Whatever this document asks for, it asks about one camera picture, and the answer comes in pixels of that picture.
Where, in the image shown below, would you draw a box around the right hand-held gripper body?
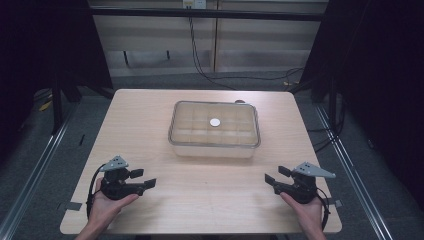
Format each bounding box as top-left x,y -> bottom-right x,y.
273,161 -> 337,205

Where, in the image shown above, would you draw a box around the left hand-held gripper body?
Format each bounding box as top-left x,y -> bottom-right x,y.
99,155 -> 146,201

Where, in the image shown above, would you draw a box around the person's right hand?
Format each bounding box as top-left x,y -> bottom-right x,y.
279,191 -> 326,235

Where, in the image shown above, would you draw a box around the person's left hand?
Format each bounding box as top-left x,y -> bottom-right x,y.
87,177 -> 140,231

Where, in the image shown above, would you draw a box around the grey tape strip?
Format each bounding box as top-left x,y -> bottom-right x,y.
57,201 -> 83,212
323,198 -> 344,208

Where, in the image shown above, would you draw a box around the clear plastic container with lid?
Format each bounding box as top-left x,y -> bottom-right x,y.
167,100 -> 262,159

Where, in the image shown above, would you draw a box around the dark curtain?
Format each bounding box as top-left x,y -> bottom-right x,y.
289,0 -> 424,213
0,0 -> 114,164

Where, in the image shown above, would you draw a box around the black horizontal bar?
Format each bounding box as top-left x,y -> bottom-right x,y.
89,7 -> 325,22

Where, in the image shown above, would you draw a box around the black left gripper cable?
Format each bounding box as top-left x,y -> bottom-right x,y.
86,163 -> 107,219

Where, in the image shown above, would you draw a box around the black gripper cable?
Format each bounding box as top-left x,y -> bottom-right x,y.
315,187 -> 331,231
86,163 -> 107,219

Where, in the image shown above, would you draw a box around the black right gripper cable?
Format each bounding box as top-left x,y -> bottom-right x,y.
315,187 -> 331,231

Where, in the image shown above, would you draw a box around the metal floor rail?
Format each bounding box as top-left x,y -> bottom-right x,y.
314,103 -> 395,240
0,103 -> 79,240

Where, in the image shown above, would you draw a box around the black floor cables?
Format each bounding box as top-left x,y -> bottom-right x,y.
306,93 -> 346,154

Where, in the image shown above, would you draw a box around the long black wall cable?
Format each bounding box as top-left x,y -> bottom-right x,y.
188,16 -> 305,92

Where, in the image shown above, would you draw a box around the white wall socket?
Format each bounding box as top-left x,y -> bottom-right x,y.
181,0 -> 208,10

